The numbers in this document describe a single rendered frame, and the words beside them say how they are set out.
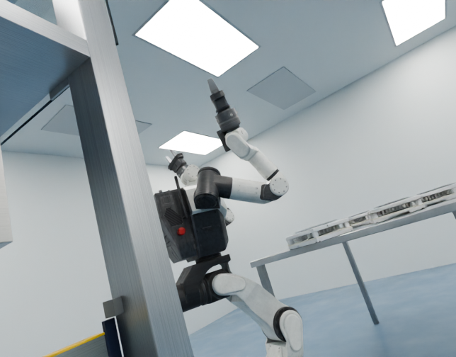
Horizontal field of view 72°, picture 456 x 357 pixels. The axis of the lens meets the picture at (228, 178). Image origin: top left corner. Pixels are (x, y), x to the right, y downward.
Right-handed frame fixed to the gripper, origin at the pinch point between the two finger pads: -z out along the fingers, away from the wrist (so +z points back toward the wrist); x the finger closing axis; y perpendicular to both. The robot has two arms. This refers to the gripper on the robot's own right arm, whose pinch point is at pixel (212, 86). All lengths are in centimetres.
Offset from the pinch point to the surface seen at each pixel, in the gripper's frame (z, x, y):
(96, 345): 33, -97, -31
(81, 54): -1, -83, -20
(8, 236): 18, -79, -46
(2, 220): 15, -78, -46
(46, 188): -12, 271, -230
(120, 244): 25, -92, -24
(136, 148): 14, -84, -19
